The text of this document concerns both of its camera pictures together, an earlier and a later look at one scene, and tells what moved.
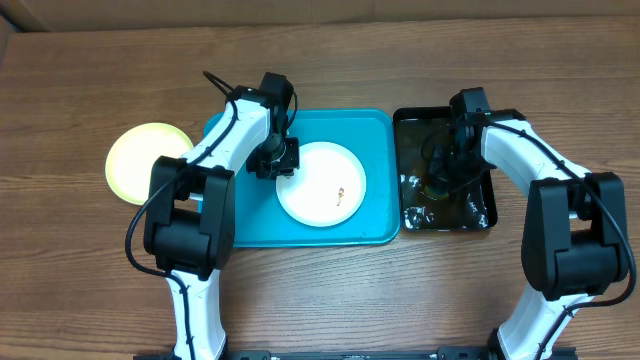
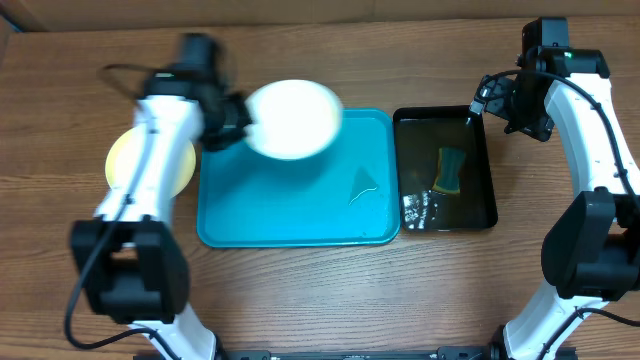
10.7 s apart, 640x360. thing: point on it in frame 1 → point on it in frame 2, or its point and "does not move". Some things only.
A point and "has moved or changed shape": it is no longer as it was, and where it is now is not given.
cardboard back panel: (32, 16) does not move
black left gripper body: (278, 158) → (229, 127)
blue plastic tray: (373, 136) does not move
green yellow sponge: (436, 195) has moved or changed shape
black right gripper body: (456, 172) → (502, 102)
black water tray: (436, 195) does not move
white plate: (327, 188) → (293, 118)
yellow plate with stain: (134, 152) does not move
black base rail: (443, 353) does not move
